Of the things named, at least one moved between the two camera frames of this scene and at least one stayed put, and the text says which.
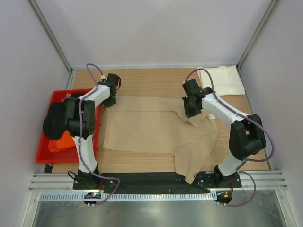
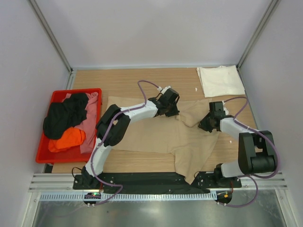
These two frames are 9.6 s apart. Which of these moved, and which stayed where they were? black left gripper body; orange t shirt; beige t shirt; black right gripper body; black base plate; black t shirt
Moved: black left gripper body; black right gripper body
Stayed: black t shirt; beige t shirt; orange t shirt; black base plate
